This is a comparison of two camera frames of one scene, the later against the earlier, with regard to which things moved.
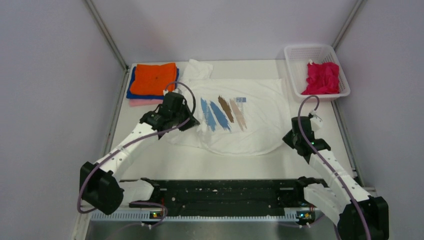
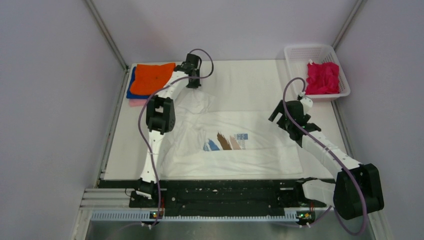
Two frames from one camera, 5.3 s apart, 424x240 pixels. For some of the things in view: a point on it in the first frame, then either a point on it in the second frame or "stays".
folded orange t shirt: x=152 y=80 stays
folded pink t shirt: x=136 y=102 stays
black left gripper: x=191 y=123 -> x=194 y=85
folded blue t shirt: x=130 y=95 stays
